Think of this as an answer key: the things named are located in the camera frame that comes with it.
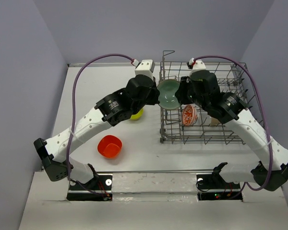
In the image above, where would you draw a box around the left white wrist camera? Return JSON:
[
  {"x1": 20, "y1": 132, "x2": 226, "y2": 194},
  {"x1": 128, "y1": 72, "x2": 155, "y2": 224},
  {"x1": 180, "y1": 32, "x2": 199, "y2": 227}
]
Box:
[{"x1": 134, "y1": 59, "x2": 155, "y2": 79}]

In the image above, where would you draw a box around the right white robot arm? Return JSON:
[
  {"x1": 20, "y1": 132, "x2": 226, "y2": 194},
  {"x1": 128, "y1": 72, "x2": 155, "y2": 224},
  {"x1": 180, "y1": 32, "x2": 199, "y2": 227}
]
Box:
[{"x1": 175, "y1": 70, "x2": 288, "y2": 191}]

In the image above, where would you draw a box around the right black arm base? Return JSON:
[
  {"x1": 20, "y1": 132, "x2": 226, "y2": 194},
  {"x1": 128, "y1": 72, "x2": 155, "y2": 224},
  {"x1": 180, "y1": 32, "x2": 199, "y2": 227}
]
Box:
[{"x1": 195, "y1": 174, "x2": 243, "y2": 201}]

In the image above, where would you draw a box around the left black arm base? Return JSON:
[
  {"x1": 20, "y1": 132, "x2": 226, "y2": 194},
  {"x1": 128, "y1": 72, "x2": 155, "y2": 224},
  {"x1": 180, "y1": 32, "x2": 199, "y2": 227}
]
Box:
[{"x1": 66, "y1": 173, "x2": 113, "y2": 201}]

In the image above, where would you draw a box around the celadon green ceramic bowl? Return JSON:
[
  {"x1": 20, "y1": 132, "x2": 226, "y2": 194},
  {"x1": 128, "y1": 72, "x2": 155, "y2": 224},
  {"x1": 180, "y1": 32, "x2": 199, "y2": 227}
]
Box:
[{"x1": 157, "y1": 80, "x2": 180, "y2": 110}]

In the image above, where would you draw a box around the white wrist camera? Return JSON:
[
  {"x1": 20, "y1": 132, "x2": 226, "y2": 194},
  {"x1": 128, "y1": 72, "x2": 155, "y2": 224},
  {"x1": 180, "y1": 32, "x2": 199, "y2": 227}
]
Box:
[
  {"x1": 134, "y1": 59, "x2": 155, "y2": 79},
  {"x1": 187, "y1": 58, "x2": 206, "y2": 72}
]

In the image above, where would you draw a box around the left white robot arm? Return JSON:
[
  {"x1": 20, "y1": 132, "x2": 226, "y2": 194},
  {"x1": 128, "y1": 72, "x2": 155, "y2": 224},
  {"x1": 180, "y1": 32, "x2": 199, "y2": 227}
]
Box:
[{"x1": 34, "y1": 74, "x2": 159, "y2": 189}]

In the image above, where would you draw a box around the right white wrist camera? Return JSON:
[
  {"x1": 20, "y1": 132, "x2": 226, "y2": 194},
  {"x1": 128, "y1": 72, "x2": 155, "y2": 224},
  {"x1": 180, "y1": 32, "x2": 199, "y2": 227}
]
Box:
[{"x1": 187, "y1": 58, "x2": 206, "y2": 72}]

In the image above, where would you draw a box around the orange patterned glass bowl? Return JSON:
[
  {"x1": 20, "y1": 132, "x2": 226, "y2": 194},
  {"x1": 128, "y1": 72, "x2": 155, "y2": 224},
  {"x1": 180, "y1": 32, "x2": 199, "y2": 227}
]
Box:
[{"x1": 182, "y1": 104, "x2": 198, "y2": 126}]

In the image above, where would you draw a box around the grey wire dish rack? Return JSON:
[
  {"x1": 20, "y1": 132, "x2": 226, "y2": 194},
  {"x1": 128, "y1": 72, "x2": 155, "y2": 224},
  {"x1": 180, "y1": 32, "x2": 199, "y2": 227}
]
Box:
[{"x1": 159, "y1": 50, "x2": 257, "y2": 145}]

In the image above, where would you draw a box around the lime green bowl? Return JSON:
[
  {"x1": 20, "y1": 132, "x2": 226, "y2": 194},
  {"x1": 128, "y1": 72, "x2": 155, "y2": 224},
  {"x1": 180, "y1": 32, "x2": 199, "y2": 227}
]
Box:
[{"x1": 130, "y1": 108, "x2": 144, "y2": 121}]

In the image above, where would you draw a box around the orange square plastic bowl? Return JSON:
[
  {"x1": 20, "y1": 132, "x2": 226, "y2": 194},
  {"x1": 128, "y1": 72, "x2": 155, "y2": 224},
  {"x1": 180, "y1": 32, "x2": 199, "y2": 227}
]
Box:
[{"x1": 97, "y1": 135, "x2": 122, "y2": 159}]

